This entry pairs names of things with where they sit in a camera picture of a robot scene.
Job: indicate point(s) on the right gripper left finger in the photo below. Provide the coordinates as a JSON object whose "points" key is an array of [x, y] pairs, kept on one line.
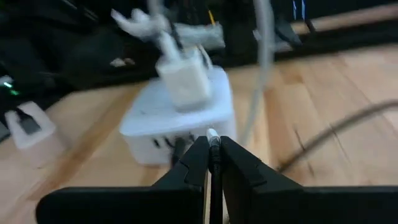
{"points": [[180, 193]]}

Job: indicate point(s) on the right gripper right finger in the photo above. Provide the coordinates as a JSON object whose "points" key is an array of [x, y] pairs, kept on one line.
{"points": [[258, 193]]}

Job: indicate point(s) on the white USB charging hub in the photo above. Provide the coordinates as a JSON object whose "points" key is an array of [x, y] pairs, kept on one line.
{"points": [[155, 124]]}

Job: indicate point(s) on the white cube wall charger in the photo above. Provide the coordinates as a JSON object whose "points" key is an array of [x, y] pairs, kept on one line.
{"points": [[186, 81]]}

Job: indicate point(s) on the white power strip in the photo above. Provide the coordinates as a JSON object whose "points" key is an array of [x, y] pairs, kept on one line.
{"points": [[40, 140]]}

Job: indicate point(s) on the dark grey power plug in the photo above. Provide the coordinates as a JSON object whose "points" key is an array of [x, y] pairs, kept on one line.
{"points": [[28, 124]]}

